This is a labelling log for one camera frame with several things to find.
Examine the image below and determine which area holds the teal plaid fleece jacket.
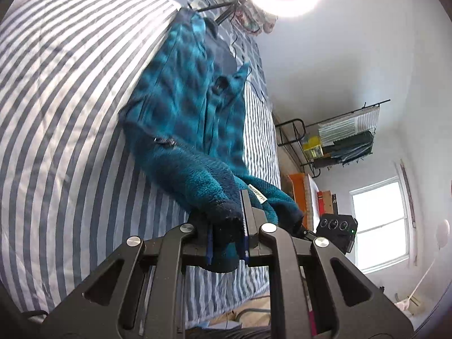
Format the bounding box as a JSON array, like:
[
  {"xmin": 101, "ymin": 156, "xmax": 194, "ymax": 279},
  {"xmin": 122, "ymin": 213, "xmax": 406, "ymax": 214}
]
[{"xmin": 119, "ymin": 8, "xmax": 303, "ymax": 273}]

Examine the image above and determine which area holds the orange storage box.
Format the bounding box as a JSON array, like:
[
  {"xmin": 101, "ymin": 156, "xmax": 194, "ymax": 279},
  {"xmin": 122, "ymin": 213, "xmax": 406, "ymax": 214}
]
[{"xmin": 289, "ymin": 173, "xmax": 320, "ymax": 231}]

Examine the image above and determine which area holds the window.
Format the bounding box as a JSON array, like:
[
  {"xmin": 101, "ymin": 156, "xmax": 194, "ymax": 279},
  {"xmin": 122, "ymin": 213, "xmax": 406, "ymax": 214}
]
[{"xmin": 350, "ymin": 177, "xmax": 410, "ymax": 273}]

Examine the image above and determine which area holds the white fan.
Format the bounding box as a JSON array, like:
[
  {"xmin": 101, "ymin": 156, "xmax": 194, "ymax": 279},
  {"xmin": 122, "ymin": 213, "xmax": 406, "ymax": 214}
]
[{"xmin": 393, "ymin": 218, "xmax": 451, "ymax": 313}]

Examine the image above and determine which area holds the blue white striped quilt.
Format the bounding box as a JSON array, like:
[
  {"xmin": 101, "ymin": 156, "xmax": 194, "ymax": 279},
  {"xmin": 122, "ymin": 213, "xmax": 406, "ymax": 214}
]
[{"xmin": 0, "ymin": 0, "xmax": 284, "ymax": 329}]

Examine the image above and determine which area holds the black tripod stand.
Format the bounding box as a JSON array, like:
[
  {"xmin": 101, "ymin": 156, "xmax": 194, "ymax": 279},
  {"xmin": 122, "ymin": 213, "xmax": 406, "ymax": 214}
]
[{"xmin": 187, "ymin": 0, "xmax": 248, "ymax": 25}]

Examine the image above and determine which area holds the black camera box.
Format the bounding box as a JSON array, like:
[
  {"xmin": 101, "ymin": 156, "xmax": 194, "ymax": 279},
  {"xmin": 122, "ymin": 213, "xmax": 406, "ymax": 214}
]
[{"xmin": 315, "ymin": 214, "xmax": 358, "ymax": 255}]

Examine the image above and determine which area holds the wire rack with clothes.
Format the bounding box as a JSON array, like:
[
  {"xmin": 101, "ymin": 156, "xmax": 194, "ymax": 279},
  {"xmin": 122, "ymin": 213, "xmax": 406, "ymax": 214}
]
[{"xmin": 275, "ymin": 99, "xmax": 390, "ymax": 178}]

